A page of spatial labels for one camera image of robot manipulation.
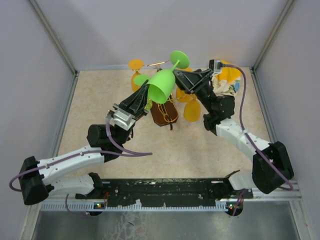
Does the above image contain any yellow plastic goblet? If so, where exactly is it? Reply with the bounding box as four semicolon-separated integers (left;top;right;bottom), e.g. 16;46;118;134
128;59;144;92

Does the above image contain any green goblet front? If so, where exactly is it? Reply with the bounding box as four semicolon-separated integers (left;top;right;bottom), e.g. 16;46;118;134
147;50;190;104

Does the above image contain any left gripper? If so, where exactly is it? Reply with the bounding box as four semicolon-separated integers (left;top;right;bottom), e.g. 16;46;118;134
113;80;151;145

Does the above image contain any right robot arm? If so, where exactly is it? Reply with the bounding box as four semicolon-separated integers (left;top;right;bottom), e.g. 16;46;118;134
173;68;294;198

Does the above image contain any yellow floral cloth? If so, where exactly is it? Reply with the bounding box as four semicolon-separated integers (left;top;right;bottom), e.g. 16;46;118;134
212;67;242;97

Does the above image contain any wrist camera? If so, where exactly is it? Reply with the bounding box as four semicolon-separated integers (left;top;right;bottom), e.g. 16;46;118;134
209;59;224;76
106;108;136;131

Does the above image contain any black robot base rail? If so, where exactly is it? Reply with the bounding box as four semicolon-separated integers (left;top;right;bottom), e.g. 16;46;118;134
75;178;241;208

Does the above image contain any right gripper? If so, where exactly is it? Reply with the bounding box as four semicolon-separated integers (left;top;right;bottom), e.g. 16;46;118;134
168;69;216;114

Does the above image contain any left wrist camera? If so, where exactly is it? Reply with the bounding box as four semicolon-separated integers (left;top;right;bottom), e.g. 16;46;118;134
106;108;136;131

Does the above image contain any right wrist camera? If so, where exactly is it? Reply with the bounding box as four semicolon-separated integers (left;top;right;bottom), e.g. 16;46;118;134
209;59;224;76

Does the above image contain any gold wire wine glass rack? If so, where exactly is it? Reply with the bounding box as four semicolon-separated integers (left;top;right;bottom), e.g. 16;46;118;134
143;61;198;131

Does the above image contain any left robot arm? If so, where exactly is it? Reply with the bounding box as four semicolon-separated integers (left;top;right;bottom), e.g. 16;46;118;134
16;83;149;206

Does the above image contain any green goblet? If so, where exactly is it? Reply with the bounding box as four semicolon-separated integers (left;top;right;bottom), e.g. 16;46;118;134
133;74;153;111
147;50;190;104

